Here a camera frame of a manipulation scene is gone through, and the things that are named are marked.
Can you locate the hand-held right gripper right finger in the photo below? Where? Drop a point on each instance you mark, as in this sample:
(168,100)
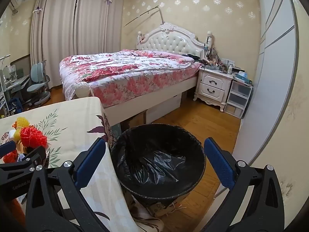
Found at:
(219,164)

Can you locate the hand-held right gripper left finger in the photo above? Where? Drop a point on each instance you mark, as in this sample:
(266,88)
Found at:
(90,159)

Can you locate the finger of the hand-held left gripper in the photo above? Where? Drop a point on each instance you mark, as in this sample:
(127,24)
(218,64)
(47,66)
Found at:
(36,154)
(7,148)

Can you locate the orange plastic bag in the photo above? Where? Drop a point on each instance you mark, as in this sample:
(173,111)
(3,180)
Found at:
(9,157)

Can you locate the white paper ball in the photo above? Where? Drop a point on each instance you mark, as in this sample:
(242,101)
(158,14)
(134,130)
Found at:
(12,134)

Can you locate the red foam fruit net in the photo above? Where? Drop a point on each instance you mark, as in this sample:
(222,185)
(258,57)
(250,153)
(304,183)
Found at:
(32,137)

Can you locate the yellow foam fruit net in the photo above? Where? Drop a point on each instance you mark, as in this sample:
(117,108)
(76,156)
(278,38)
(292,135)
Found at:
(23,122)

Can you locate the black-lined trash bin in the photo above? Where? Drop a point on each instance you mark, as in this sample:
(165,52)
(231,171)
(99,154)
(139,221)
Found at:
(157,162)

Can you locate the person's left forearm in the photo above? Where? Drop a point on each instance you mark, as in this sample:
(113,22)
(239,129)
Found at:
(13,214)

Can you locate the blue plastic crate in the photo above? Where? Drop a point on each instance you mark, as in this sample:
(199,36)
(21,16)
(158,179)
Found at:
(14,104)

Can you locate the floral tablecloth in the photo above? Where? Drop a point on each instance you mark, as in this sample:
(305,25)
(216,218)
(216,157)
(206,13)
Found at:
(72,116)

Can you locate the grey study desk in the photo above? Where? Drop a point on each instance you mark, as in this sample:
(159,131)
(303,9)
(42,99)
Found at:
(15,82)

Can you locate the clear plastic drawer unit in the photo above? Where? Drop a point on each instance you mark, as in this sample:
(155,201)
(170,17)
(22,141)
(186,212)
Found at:
(237,96)

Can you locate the grey desk chair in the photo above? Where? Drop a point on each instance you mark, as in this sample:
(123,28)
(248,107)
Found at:
(38,82)

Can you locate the cardboard box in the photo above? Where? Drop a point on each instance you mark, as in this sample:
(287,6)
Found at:
(159,207)

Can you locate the white nightstand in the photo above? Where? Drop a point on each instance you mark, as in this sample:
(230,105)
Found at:
(212,87)

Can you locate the white under-bed box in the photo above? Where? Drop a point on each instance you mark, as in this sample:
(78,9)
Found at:
(164,108)

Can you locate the blue packet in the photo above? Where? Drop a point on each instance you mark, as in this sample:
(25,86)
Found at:
(242,75)

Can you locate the floral quilt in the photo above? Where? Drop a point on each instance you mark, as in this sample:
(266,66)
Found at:
(120,70)

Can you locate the cluster of small toiletries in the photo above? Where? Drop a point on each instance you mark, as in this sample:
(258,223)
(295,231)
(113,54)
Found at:
(217,65)

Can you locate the white sliding wardrobe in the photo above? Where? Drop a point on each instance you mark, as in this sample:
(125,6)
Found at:
(272,77)

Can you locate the dark clothes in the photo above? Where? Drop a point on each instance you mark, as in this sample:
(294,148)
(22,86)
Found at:
(193,57)

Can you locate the beige curtains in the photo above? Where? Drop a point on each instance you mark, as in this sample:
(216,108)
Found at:
(91,29)

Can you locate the white bed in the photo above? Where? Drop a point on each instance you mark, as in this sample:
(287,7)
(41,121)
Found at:
(166,40)

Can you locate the white air conditioner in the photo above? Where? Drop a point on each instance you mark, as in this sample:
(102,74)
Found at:
(15,1)

